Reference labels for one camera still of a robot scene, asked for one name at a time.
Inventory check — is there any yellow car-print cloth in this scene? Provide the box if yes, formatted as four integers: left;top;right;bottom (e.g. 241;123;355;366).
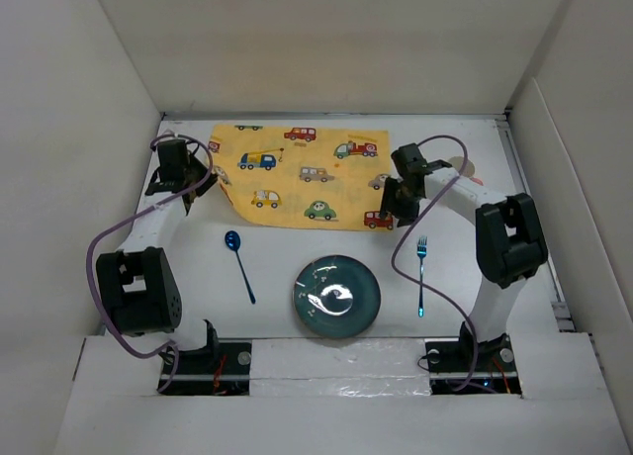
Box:
209;124;394;231

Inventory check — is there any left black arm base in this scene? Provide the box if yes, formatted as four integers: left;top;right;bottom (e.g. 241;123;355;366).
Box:
161;339;252;397

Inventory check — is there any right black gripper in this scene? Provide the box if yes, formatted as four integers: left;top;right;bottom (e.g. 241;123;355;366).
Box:
380;176;423;228

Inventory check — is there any dark teal ceramic plate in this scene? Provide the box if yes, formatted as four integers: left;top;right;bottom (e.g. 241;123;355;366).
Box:
292;255;382;339

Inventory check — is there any pink and white cup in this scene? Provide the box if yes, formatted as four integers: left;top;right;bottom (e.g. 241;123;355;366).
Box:
448;156;484;186

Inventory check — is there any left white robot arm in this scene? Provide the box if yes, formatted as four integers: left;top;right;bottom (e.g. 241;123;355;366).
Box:
86;132;221;373

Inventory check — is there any blue metal spoon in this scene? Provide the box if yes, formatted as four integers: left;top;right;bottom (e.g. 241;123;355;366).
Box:
225;229;256;305

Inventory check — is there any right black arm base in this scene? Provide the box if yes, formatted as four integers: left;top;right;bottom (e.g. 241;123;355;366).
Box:
416;336;522;396

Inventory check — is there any blue metal fork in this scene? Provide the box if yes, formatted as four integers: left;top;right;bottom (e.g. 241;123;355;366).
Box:
416;235;427;318

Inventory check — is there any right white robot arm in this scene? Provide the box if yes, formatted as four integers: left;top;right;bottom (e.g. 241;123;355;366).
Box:
379;143;548;370

